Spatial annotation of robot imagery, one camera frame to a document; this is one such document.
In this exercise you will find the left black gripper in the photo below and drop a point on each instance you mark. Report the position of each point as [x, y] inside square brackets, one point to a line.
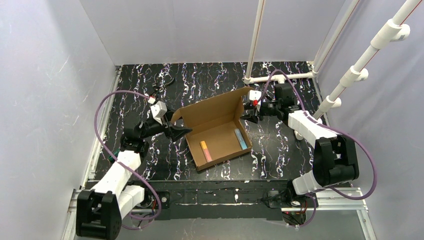
[168, 128]

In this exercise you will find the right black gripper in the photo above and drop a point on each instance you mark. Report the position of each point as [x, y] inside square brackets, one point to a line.
[260, 110]

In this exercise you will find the light blue marker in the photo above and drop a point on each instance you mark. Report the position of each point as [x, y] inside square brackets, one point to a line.
[240, 139]

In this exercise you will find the orange pink marker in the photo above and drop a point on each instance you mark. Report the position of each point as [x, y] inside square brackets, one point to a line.
[206, 151]

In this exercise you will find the brown cardboard box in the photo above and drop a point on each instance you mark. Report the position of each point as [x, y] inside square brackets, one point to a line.
[214, 120]

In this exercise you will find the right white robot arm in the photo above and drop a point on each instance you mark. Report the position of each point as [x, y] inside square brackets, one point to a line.
[335, 159]

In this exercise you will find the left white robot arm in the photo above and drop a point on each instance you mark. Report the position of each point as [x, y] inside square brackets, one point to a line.
[100, 210]

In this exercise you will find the black pliers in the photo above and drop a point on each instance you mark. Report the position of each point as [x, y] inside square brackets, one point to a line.
[159, 87]

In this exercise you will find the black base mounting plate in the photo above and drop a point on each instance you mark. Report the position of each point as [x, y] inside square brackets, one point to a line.
[227, 199]

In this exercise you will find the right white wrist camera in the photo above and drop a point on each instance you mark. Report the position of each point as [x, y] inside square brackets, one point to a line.
[254, 96]

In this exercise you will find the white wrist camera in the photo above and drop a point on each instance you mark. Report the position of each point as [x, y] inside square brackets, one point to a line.
[254, 96]
[158, 109]

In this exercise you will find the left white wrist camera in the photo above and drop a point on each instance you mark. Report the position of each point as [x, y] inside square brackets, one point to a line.
[158, 109]

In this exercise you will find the green handle screwdriver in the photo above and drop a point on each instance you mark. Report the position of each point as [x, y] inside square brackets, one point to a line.
[113, 157]

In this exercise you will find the aluminium rail frame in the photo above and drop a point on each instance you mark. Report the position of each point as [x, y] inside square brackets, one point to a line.
[98, 150]

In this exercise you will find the white PVC pipe frame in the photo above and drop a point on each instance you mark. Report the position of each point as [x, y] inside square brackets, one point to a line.
[394, 29]

